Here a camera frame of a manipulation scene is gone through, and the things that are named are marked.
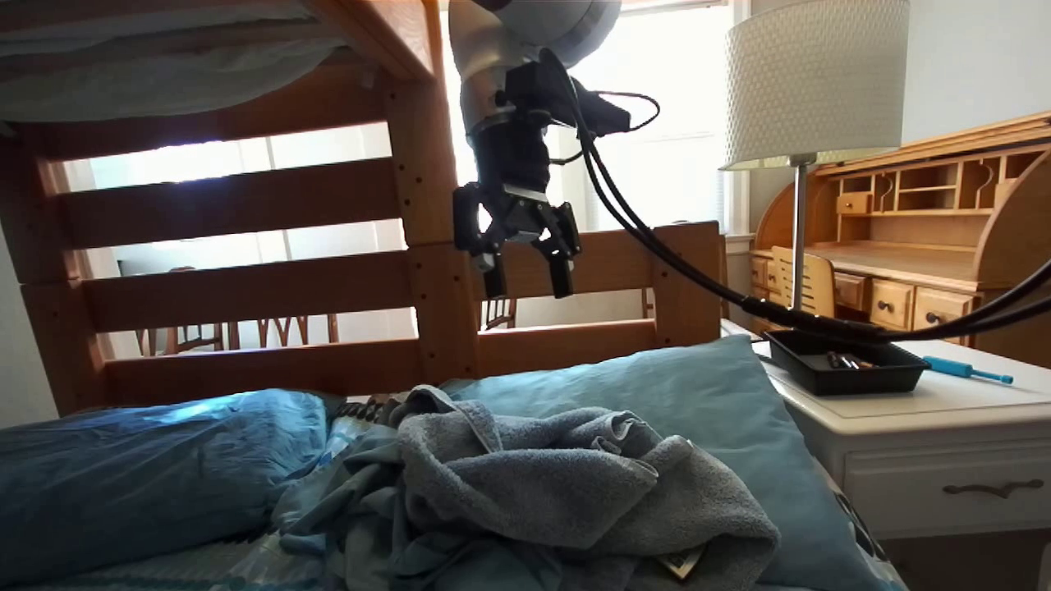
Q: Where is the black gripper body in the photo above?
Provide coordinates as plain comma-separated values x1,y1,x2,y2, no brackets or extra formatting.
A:
476,101,555,223

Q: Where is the grey towel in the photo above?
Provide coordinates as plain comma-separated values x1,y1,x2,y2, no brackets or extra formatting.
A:
387,380,782,591

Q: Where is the light blue pillow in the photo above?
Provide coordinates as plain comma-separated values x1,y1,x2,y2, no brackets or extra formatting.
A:
439,333,912,591

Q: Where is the black plastic tray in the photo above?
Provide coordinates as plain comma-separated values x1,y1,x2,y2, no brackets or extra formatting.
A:
762,324,928,401

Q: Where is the small brass hardware piece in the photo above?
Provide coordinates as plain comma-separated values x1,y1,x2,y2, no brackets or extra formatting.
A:
824,348,882,374

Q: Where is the dark wooden chair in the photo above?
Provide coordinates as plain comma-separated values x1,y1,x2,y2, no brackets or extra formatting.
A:
110,258,340,358

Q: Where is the wooden rolltop desk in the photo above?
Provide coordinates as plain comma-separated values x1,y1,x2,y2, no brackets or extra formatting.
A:
750,112,1051,370

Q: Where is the striped bunk mattress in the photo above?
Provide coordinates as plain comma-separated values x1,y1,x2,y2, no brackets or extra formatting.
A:
0,0,340,124

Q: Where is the blue pen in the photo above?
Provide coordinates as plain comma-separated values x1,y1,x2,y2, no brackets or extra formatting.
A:
921,355,1018,389

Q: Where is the white nightstand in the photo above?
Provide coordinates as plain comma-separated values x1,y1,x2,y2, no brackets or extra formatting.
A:
718,316,1051,591

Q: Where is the patterned blue striped bedspread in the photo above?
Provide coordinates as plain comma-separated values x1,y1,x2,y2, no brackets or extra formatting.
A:
41,534,289,591

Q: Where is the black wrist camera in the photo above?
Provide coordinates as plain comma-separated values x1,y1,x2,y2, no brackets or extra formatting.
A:
552,76,636,142

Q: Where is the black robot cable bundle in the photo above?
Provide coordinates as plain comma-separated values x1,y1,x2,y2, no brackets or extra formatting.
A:
544,86,1051,345

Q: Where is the wooden bunk bed frame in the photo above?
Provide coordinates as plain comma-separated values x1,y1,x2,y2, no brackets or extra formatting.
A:
0,0,731,420

